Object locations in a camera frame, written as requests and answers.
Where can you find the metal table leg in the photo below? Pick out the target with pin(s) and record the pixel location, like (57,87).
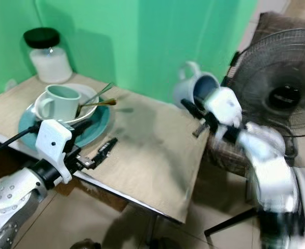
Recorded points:
(153,231)

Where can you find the black electric fan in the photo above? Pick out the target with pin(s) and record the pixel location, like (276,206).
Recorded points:
(261,67)

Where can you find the silver fork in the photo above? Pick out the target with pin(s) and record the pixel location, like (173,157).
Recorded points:
(100,93)

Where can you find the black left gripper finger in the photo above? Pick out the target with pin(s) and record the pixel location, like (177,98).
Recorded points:
(105,149)
(80,128)

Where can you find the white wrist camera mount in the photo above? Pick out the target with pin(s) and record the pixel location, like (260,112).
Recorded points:
(225,104)
(53,140)

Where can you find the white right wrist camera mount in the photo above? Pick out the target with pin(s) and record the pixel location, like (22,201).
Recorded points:
(225,104)

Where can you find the teal plate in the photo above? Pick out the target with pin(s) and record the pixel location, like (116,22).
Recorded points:
(28,127)

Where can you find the white bowl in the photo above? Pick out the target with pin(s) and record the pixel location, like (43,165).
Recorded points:
(91,94)

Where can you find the beige woven table mat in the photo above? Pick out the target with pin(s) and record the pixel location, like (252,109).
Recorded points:
(152,155)

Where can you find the mint green mug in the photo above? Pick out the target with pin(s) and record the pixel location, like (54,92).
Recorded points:
(64,101)

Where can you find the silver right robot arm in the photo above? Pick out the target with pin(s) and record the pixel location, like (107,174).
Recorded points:
(274,171)

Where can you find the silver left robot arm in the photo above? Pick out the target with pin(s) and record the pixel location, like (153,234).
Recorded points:
(12,207)

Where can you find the light blue mug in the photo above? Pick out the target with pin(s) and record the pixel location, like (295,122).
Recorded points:
(184,89)

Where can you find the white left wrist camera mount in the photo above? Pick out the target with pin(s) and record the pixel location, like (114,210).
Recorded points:
(53,140)

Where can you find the glass jar with black lid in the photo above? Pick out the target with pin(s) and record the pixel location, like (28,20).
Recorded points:
(50,63)

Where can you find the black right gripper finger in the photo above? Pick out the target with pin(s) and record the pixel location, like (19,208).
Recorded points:
(195,110)

